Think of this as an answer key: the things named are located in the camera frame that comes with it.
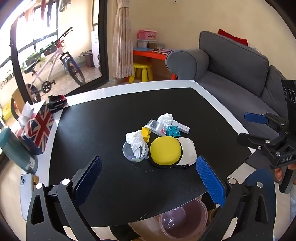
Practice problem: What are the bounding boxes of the pink patterned curtain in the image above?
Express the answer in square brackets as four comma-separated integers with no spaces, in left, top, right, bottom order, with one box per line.
[112,0,135,79]

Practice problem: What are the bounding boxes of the beige round pouch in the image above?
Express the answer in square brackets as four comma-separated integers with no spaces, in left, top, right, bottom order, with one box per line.
[175,137,198,168]

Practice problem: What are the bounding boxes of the teal toy brick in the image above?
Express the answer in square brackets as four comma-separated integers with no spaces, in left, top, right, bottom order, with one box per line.
[166,125,181,137]

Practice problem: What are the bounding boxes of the grey storage box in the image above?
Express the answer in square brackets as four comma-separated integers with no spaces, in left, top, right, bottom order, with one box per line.
[137,39,158,49]

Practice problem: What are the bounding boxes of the dark brown slipper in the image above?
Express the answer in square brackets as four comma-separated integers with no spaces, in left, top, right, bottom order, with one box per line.
[110,224,142,241]

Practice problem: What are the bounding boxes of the orange children's table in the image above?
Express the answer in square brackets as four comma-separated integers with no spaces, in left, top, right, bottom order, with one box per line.
[133,47,179,80]

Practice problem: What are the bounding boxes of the colourful books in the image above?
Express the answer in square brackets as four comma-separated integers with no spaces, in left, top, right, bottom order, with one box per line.
[152,48,173,55]

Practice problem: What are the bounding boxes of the pink storage box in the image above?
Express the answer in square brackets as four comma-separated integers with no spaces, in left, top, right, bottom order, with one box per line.
[138,29,157,41]

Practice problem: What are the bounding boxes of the row of potted plants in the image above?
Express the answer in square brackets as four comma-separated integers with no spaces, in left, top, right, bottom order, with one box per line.
[0,43,58,90]

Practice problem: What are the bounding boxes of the cardboard box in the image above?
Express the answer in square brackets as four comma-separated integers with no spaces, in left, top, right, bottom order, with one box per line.
[11,89,26,110]

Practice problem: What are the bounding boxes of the black sliding door frame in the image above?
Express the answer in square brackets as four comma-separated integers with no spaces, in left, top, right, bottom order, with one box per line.
[10,0,110,103]

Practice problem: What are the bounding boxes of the hanging laundry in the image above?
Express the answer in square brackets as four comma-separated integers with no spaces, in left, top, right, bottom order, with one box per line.
[23,0,73,22]

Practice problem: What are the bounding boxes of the person's right hand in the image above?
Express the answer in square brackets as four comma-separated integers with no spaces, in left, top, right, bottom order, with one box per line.
[274,162,296,181]

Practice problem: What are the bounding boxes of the white and pink bicycle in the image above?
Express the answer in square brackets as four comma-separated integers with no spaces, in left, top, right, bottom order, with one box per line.
[10,27,86,103]

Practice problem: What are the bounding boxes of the clear round plastic container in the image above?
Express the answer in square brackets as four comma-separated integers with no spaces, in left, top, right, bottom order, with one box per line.
[144,119,167,136]

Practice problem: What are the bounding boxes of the yellow toy brick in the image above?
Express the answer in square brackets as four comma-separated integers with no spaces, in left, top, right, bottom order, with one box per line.
[141,127,151,142]

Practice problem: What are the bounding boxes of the white tissue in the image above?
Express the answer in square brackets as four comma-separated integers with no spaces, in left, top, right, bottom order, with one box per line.
[125,130,149,158]
[157,113,174,127]

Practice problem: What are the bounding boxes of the white usb stick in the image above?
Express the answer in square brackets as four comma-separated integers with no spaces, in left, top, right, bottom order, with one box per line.
[173,120,191,134]

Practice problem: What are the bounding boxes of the grey sofa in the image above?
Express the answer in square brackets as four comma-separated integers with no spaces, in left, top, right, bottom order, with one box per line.
[165,31,296,170]

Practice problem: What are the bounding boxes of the clear plastic lid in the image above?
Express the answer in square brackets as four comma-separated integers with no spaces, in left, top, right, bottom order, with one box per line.
[122,141,150,163]

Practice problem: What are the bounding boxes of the yellow round pouch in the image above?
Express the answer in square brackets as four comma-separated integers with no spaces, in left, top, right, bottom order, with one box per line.
[149,136,184,168]

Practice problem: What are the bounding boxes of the flag print tissue box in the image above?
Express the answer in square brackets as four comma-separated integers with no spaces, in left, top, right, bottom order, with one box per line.
[15,100,55,155]

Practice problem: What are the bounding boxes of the black and red gloves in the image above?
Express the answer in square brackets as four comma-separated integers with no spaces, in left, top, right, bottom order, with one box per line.
[47,94,68,114]

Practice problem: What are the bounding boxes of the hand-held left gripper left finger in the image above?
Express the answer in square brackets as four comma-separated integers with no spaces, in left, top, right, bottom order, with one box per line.
[26,156,102,241]

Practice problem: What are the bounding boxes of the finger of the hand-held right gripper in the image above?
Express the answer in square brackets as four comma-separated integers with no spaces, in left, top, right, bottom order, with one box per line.
[245,112,289,133]
[237,133,292,161]

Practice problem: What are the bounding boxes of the red cushion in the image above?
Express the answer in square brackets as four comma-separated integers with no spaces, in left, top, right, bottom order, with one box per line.
[217,29,248,46]

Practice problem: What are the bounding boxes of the yellow plastic stool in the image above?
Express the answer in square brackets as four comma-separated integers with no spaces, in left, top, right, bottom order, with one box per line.
[129,62,154,83]

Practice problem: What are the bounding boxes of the white smartphone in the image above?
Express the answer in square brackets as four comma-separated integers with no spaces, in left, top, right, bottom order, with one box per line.
[19,173,36,221]

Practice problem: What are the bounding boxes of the teal water bottle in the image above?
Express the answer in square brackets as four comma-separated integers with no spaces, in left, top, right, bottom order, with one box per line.
[0,127,39,175]

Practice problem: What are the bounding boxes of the pink clear plastic bin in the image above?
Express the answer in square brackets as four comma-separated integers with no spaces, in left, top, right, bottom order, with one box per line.
[159,198,208,239]

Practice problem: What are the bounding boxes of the white balcony cabinet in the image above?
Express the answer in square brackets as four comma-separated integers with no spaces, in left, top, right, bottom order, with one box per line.
[90,31,100,68]

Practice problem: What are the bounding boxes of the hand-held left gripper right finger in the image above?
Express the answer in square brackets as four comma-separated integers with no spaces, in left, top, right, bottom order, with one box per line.
[195,155,277,241]

